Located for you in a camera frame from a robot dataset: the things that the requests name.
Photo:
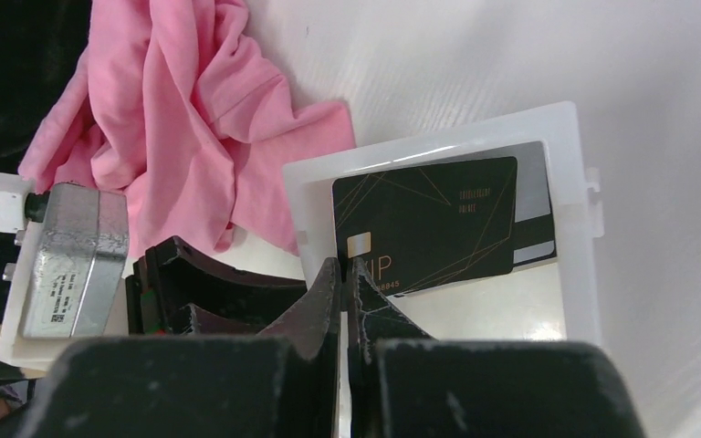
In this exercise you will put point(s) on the pink cloth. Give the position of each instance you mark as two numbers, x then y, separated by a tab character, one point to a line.
175	107

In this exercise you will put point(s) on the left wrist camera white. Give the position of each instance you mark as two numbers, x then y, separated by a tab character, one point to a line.
67	282

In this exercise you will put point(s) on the stack of credit cards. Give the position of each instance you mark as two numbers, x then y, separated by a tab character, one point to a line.
533	230

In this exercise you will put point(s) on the black vip card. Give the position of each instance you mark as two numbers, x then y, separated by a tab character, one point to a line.
426	226

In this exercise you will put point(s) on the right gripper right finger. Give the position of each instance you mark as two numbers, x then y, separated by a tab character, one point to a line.
405	383

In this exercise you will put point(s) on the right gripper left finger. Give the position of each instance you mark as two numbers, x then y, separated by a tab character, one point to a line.
281	382

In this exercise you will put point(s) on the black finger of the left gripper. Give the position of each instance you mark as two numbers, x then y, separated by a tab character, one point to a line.
187	292

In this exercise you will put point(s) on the white plastic tray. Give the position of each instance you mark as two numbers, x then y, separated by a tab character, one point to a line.
549	300

